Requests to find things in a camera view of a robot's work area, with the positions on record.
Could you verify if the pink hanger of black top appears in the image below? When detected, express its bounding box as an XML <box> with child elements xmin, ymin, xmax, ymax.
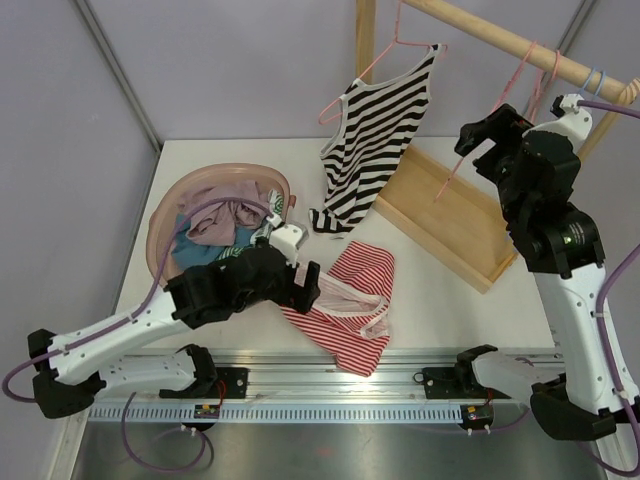
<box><xmin>317</xmin><ymin>0</ymin><xmax>441</xmax><ymax>125</ymax></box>

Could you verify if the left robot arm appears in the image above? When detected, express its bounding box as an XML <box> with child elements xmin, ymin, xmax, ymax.
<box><xmin>28</xmin><ymin>247</ymin><xmax>321</xmax><ymax>419</ymax></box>

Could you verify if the green striped tank top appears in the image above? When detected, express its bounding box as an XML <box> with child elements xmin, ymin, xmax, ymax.
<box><xmin>217</xmin><ymin>189</ymin><xmax>284</xmax><ymax>260</ymax></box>

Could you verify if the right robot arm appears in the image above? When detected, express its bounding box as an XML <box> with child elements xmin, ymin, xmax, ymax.
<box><xmin>453</xmin><ymin>94</ymin><xmax>639</xmax><ymax>442</ymax></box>

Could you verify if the aluminium rail frame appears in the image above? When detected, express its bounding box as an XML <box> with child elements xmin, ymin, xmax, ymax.
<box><xmin>67</xmin><ymin>279</ymin><xmax>611</xmax><ymax>401</ymax></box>

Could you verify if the white slotted cable duct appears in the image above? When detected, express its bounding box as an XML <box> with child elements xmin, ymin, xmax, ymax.
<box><xmin>88</xmin><ymin>402</ymin><xmax>462</xmax><ymax>424</ymax></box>

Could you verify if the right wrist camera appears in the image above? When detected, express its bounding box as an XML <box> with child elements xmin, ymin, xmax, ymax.
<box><xmin>530</xmin><ymin>94</ymin><xmax>593</xmax><ymax>153</ymax></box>

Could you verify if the pink hanger of mauve top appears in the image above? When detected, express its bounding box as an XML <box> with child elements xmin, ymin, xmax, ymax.
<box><xmin>525</xmin><ymin>50</ymin><xmax>561</xmax><ymax>123</ymax></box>

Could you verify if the teal tank top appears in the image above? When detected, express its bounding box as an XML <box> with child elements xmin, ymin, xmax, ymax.
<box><xmin>171</xmin><ymin>223</ymin><xmax>254</xmax><ymax>270</ymax></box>

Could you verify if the pink hanger of red top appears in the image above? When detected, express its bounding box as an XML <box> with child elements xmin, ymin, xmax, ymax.
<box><xmin>434</xmin><ymin>41</ymin><xmax>538</xmax><ymax>202</ymax></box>

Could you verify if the mauve tank top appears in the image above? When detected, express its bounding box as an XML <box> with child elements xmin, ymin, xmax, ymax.
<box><xmin>178</xmin><ymin>180</ymin><xmax>270</xmax><ymax>247</ymax></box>

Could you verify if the blue hanger of green top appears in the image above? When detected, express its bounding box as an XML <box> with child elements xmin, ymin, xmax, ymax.
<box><xmin>593</xmin><ymin>70</ymin><xmax>606</xmax><ymax>97</ymax></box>

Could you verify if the black white striped tank top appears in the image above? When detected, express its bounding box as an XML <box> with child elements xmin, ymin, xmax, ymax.
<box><xmin>309</xmin><ymin>44</ymin><xmax>445</xmax><ymax>238</ymax></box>

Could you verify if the wooden clothes rack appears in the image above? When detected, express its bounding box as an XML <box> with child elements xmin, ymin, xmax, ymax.
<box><xmin>374</xmin><ymin>1</ymin><xmax>639</xmax><ymax>293</ymax></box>

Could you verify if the pink plastic basin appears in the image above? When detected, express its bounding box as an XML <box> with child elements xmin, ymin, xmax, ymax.
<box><xmin>146</xmin><ymin>163</ymin><xmax>296</xmax><ymax>277</ymax></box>

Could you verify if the red striped tank top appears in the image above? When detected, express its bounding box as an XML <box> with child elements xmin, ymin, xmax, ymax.
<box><xmin>281</xmin><ymin>241</ymin><xmax>395</xmax><ymax>377</ymax></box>

